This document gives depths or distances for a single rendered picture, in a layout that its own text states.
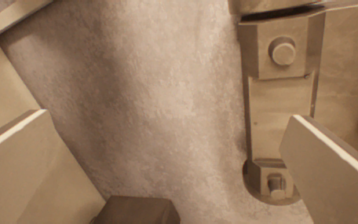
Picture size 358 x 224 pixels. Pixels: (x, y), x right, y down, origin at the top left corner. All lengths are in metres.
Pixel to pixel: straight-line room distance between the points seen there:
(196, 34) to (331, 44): 0.35
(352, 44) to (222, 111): 0.41
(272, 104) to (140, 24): 0.47
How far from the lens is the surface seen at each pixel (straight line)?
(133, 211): 1.22
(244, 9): 0.45
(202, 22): 0.64
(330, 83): 0.52
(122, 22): 0.74
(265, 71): 0.44
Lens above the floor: 0.62
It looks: 54 degrees down
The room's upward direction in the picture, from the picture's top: 149 degrees counter-clockwise
